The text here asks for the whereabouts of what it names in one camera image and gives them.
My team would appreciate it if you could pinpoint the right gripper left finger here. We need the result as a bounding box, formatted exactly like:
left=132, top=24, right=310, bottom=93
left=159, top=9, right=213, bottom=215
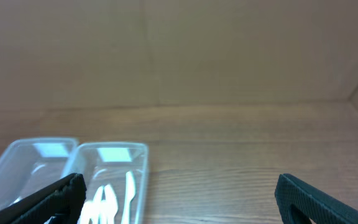
left=0, top=173, right=86, bottom=224

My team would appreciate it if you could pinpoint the light blue plastic knife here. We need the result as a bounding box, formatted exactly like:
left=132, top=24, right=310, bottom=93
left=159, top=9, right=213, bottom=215
left=91, top=185, right=106, bottom=224

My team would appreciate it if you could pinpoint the right clear plastic container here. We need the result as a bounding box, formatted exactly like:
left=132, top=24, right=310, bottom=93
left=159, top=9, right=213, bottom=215
left=62, top=142, right=149, bottom=224

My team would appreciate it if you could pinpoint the left clear plastic container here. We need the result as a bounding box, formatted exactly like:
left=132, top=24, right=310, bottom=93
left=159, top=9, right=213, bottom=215
left=0, top=137, right=78, bottom=210

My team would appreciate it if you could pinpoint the pale blue plastic knife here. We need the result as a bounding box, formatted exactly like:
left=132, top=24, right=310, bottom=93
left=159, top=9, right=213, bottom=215
left=121, top=171, right=136, bottom=224

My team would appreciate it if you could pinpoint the grey blue plastic knife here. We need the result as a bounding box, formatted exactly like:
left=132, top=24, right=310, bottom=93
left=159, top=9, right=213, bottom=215
left=104, top=184, right=118, bottom=224

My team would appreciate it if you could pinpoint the clear plastic container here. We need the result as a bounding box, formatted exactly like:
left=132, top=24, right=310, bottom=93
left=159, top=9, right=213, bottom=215
left=0, top=137, right=78, bottom=210
left=62, top=142, right=149, bottom=224

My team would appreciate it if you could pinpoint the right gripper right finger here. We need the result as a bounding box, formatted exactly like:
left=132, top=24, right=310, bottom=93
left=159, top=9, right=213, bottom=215
left=275, top=174, right=358, bottom=224

